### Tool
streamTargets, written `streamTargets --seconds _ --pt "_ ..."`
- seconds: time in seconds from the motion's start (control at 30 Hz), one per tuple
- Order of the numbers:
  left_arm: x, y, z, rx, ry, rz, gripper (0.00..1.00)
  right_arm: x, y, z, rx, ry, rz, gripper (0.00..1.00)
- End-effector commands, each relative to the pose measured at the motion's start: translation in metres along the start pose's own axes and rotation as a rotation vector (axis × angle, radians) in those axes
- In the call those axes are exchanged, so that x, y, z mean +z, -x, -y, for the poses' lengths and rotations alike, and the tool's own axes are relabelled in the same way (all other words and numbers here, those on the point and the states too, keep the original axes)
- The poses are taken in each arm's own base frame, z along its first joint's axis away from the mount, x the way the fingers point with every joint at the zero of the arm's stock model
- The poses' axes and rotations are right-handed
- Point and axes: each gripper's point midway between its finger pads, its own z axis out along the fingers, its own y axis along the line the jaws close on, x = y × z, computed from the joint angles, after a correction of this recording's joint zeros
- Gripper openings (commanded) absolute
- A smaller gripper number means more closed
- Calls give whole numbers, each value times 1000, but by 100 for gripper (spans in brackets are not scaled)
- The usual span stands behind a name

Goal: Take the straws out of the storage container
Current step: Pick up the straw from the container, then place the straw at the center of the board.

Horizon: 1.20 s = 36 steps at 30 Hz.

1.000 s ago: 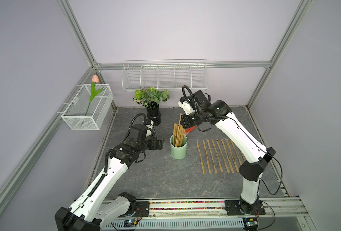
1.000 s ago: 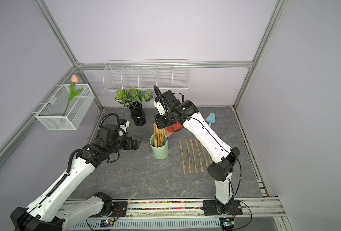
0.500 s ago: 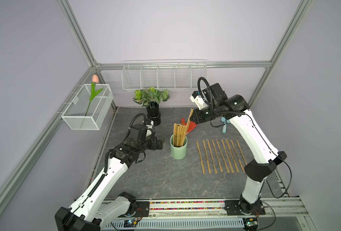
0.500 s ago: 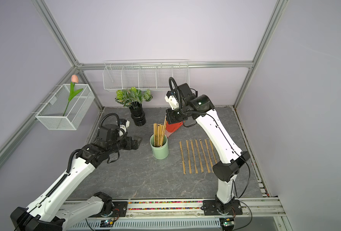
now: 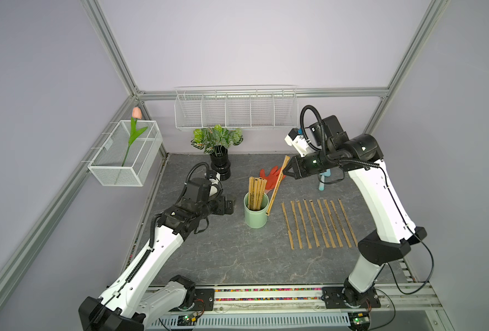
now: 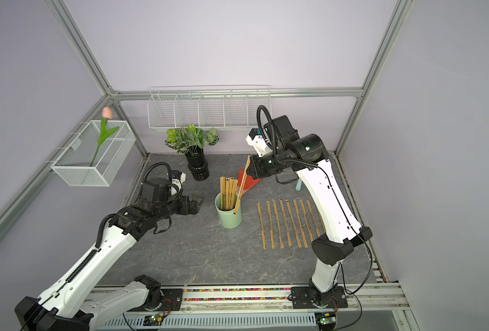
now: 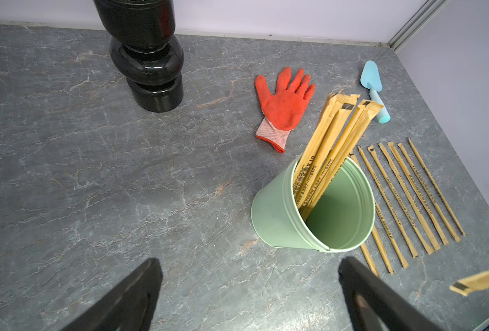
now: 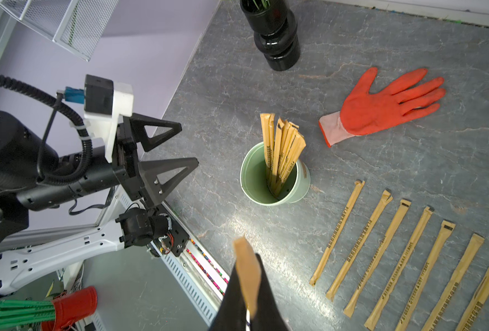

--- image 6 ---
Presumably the black plant pot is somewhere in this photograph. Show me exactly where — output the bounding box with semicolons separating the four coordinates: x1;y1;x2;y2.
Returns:
185;149;209;181

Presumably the green artificial plant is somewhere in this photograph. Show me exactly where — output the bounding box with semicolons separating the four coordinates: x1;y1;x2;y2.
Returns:
165;124;219;157

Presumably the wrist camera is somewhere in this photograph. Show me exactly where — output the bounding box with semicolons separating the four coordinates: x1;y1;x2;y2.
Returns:
137;163;186;204
246;115;300;157

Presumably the pink artificial tulip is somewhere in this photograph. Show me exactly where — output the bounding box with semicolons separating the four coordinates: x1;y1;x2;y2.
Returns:
90;107;119;167

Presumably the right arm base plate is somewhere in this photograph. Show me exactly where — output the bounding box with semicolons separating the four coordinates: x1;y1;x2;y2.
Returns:
287;285;348;310

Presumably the red hand-shaped scraper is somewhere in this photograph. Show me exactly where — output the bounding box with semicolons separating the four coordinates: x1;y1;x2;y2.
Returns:
237;169;260;194

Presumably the bundle of brown paper straws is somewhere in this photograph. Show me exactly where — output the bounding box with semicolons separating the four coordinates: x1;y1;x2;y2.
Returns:
220;177;238;211

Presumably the brown paper straw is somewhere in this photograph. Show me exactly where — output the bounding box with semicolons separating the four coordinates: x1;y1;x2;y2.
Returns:
293;199;308;248
233;156;251;215
257;202;267;250
267;200;276;250
273;201;284;249
300;199;313;242
318;213;327;233
286;200;302;248
280;199;293;247
307;201;320;238

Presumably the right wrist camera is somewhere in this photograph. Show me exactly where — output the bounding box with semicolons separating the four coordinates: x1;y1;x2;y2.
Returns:
246;115;300;157

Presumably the white wire wall shelf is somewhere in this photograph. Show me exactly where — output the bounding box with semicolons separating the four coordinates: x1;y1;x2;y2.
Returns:
147;85;271;131

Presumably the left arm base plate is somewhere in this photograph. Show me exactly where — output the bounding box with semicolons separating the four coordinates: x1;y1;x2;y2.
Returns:
124;287;184;313

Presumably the teal small spatula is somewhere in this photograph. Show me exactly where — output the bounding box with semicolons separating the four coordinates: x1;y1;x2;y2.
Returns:
295;179;302;191

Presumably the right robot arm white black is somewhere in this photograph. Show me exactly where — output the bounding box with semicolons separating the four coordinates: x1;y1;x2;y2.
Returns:
246;128;373;307

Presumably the mint green storage cup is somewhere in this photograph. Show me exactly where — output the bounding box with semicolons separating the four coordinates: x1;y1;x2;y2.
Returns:
215;193;243;229

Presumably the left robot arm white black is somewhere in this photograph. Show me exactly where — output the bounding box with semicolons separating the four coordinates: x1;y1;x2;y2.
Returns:
15;194;204;330

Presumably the white mesh basket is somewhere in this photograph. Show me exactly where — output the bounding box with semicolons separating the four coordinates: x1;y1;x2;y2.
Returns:
50;119;136;187

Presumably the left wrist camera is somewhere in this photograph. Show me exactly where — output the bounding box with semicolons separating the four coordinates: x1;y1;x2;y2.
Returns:
137;163;186;204

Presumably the aluminium front rail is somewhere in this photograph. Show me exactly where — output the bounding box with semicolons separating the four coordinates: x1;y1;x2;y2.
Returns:
62;282;411;317

